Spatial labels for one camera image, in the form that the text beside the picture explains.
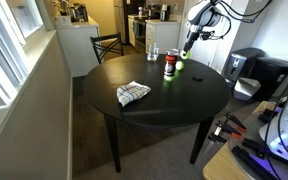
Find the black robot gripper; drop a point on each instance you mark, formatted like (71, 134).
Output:
(192, 36)

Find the clear red-label tennis ball can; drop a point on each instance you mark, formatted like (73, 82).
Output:
(171, 63)

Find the tennis ball inside can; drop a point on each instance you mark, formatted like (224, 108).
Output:
(169, 78)

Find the white kitchen cabinet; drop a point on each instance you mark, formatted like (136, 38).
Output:
(164, 35)

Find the black round can lid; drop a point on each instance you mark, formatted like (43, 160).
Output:
(197, 77)

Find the clear glass bottle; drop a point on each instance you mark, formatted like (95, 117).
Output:
(149, 54)
(156, 53)

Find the countertop appliance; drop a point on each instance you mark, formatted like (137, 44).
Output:
(164, 12)

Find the kitchen stove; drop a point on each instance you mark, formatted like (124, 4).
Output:
(140, 33)

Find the round black table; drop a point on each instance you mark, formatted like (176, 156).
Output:
(170, 100)

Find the grey trash can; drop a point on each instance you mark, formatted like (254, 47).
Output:
(240, 61)

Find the checkered white cloth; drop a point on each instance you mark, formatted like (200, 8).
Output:
(130, 92)

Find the white plastic bin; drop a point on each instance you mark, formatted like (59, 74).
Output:
(246, 88)

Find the black metal chair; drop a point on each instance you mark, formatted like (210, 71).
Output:
(107, 46)

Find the black bin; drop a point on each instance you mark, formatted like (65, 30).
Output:
(272, 75)

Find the white kitchen counter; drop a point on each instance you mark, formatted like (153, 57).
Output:
(79, 46)

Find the black coffee maker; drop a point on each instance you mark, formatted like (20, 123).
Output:
(80, 12)

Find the wooden desk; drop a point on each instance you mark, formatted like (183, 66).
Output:
(217, 166)

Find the black mounting bar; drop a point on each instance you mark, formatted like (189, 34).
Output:
(250, 161)

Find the grey metal base plate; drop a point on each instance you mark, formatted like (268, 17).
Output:
(250, 133)

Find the white window frame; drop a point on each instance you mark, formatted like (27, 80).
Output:
(4, 60)

